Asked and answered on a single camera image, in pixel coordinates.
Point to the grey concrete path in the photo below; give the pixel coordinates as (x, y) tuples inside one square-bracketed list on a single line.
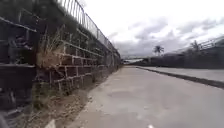
[(140, 96)]

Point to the dark stone block wall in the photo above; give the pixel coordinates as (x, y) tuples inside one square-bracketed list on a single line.
[(76, 56)]

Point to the metal railing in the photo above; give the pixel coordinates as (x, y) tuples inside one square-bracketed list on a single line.
[(87, 20)]

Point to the dry grass tuft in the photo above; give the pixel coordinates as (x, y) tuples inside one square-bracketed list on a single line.
[(49, 53)]

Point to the dark long wall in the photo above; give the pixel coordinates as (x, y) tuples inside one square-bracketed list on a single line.
[(196, 58)]

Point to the palm tree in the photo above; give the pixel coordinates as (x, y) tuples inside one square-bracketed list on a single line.
[(158, 50)]

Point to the dark kerb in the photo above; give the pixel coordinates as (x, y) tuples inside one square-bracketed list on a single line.
[(186, 77)]

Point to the grey asphalt road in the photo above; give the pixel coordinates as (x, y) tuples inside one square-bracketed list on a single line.
[(200, 72)]

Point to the dirt and weed strip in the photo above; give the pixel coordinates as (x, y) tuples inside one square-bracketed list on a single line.
[(56, 108)]

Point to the pale railing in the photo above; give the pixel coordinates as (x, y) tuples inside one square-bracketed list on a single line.
[(206, 44)]

